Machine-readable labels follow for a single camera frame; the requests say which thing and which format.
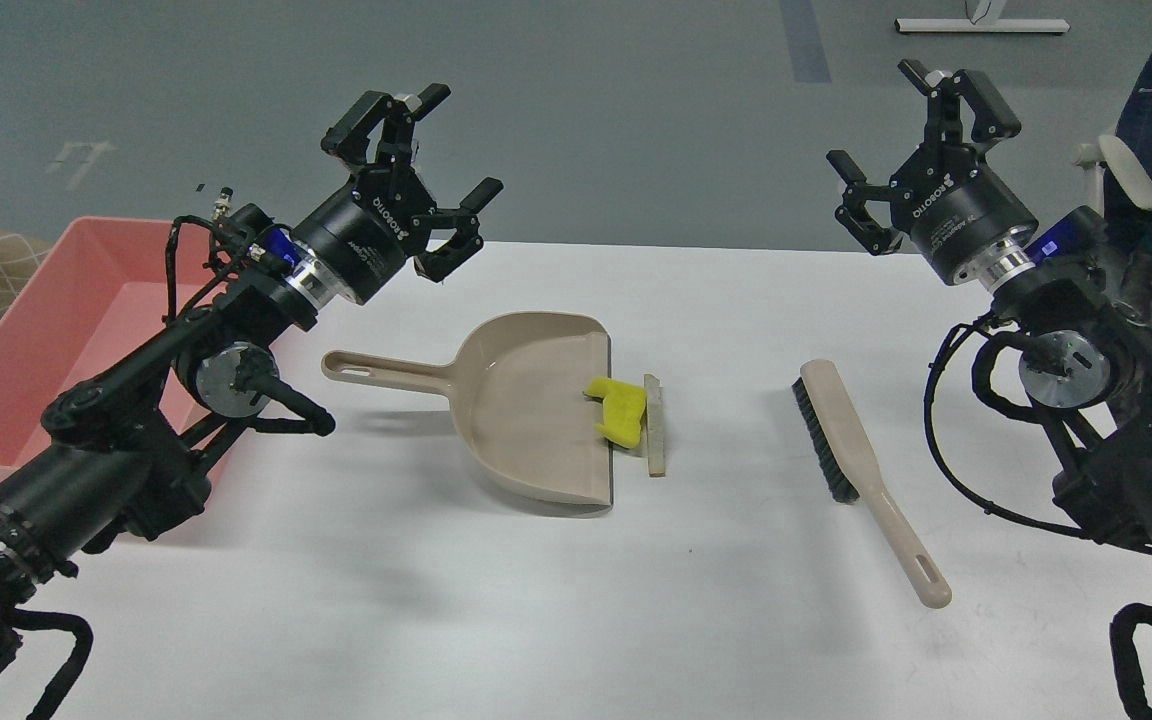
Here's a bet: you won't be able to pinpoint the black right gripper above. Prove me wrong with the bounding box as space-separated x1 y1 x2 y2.
827 59 1038 285

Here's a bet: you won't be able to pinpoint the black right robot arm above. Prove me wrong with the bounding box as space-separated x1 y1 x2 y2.
827 59 1152 719

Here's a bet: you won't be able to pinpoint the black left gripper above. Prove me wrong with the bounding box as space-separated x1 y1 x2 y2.
293 85 505 305

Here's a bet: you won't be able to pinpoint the beige hand brush black bristles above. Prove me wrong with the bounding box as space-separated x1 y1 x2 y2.
791 359 954 609

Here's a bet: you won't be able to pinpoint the beige plastic dustpan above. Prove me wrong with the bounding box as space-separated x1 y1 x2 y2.
321 311 614 510

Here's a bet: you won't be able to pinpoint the white office chair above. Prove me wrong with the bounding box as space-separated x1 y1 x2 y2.
1070 132 1152 215

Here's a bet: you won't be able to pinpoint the white desk base foot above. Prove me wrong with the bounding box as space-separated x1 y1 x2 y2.
893 1 1071 36

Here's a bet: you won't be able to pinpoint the pink plastic bin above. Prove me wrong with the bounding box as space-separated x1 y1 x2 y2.
0 217 170 482

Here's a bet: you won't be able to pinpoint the yellow green sponge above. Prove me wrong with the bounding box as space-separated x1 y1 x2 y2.
584 376 647 448

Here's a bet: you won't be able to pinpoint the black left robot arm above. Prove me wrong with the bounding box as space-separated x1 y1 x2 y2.
0 83 503 719

